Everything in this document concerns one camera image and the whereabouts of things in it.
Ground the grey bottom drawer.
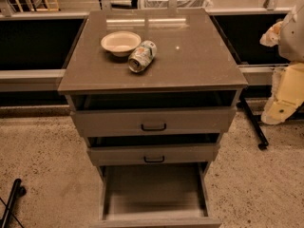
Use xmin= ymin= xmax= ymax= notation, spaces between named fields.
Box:
xmin=89 ymin=163 xmax=221 ymax=228

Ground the grey drawer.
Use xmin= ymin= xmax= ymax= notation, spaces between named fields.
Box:
xmin=89 ymin=163 xmax=221 ymax=228
xmin=87 ymin=133 xmax=220 ymax=166
xmin=68 ymin=90 xmax=237 ymax=137

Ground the grey drawer cabinet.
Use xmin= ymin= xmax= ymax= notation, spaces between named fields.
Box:
xmin=57 ymin=9 xmax=249 ymax=176

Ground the grey top drawer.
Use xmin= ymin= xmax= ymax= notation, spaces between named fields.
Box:
xmin=68 ymin=90 xmax=237 ymax=137

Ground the grey middle drawer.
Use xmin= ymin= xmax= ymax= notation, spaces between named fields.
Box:
xmin=87 ymin=133 xmax=220 ymax=166

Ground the crushed green soda can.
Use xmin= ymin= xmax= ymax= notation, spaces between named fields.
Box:
xmin=128 ymin=40 xmax=157 ymax=73

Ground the white paper bowl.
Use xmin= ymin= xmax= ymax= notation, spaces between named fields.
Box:
xmin=101 ymin=31 xmax=142 ymax=57

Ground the black stand leg left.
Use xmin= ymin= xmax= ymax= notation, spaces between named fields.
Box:
xmin=0 ymin=179 xmax=27 ymax=228

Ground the black wheeled table frame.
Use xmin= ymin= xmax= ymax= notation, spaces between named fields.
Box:
xmin=237 ymin=93 xmax=304 ymax=150

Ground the white wire basket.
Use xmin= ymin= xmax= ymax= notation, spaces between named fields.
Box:
xmin=138 ymin=0 xmax=213 ymax=10

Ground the grey barrier rail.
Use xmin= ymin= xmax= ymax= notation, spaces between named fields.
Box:
xmin=0 ymin=7 xmax=291 ymax=92

